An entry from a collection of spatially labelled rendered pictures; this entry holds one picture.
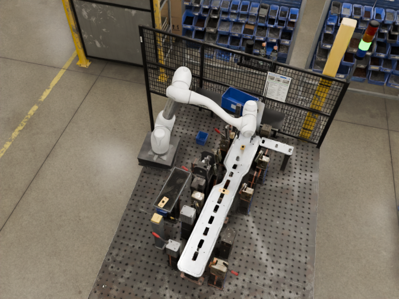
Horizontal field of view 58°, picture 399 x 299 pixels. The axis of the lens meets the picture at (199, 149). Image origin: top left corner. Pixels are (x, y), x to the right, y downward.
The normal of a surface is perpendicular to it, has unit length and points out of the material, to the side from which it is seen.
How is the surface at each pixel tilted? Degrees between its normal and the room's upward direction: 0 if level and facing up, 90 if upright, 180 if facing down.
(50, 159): 0
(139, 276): 0
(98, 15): 89
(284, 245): 0
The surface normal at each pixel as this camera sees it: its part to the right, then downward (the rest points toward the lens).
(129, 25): -0.23, 0.76
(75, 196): 0.03, -0.62
